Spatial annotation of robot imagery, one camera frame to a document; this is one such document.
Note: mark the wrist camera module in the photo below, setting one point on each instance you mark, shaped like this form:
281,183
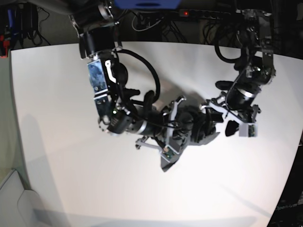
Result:
169,155
248,130

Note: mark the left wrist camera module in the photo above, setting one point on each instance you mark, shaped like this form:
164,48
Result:
248,130

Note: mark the black power strip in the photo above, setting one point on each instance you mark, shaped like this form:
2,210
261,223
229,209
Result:
203,14

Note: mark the red black object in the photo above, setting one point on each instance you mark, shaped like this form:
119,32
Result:
4,47

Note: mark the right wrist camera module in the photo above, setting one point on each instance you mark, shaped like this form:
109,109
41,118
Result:
169,155

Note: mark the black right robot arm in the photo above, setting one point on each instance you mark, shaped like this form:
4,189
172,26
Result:
96,23

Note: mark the dark grey t-shirt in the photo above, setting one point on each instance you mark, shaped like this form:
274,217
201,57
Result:
199,132

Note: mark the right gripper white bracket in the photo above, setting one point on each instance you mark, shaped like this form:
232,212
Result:
175,135

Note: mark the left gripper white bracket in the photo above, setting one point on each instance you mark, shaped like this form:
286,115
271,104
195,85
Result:
238,111

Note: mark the blue box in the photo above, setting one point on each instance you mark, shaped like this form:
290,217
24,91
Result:
147,4

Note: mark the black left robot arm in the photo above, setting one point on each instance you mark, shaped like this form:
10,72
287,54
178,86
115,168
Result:
255,66

